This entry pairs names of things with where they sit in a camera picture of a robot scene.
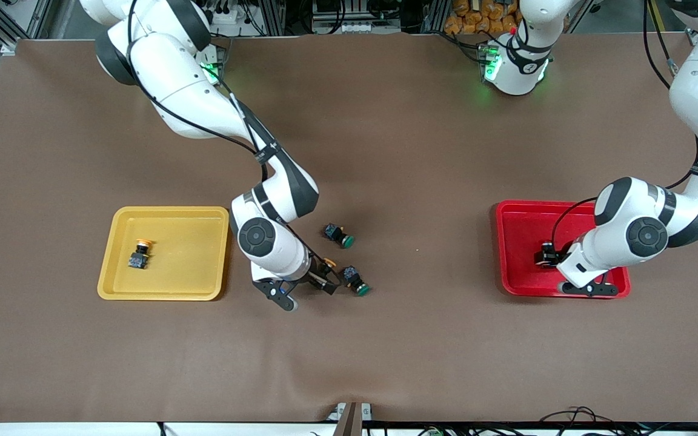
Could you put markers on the grey metal mount post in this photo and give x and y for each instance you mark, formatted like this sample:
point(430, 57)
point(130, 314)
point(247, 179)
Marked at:
point(349, 424)

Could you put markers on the yellow plastic tray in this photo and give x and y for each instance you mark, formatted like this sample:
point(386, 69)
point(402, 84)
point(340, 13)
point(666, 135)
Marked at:
point(185, 266)

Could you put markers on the green cap push button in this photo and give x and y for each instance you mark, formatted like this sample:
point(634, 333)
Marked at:
point(334, 231)
point(352, 275)

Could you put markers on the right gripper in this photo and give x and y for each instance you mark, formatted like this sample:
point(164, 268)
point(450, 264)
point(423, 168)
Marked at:
point(319, 277)

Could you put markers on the aluminium frame strut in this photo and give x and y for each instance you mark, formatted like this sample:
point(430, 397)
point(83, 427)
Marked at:
point(9, 45)
point(693, 35)

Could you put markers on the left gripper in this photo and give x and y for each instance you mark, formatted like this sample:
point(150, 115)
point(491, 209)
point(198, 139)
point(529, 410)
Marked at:
point(548, 255)

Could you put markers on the red cap push button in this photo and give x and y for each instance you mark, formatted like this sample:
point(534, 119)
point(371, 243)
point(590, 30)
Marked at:
point(548, 254)

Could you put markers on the red plastic tray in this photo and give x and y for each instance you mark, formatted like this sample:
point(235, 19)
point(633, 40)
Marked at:
point(518, 230)

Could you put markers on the yellow push button red contact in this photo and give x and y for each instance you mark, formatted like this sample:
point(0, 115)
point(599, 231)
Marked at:
point(137, 261)

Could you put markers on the white power strip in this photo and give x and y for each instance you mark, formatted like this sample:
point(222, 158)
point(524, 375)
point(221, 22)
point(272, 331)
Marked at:
point(355, 27)

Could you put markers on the pile of orange packets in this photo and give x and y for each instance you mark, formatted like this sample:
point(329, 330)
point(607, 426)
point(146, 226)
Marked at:
point(470, 18)

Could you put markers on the large table cover mat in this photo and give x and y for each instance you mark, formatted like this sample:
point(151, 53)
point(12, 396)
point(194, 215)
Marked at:
point(385, 351)

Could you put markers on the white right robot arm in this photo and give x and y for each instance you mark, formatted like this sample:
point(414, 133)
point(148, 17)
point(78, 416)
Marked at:
point(185, 85)

